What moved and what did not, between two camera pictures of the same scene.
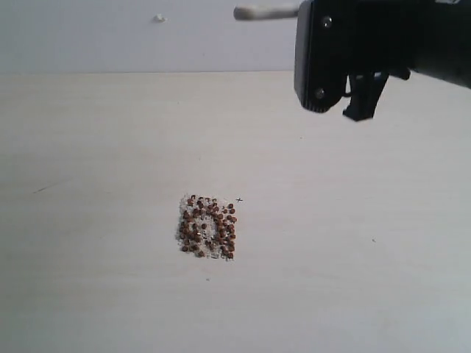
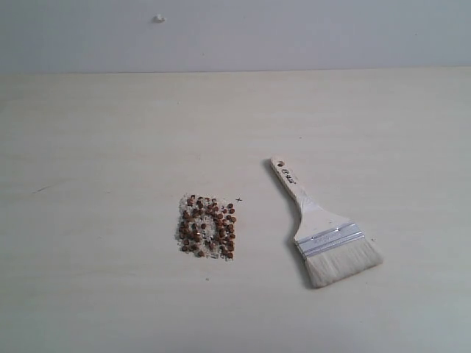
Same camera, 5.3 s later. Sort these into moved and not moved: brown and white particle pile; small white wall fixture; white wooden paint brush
Moved: white wooden paint brush
Not moved: brown and white particle pile; small white wall fixture
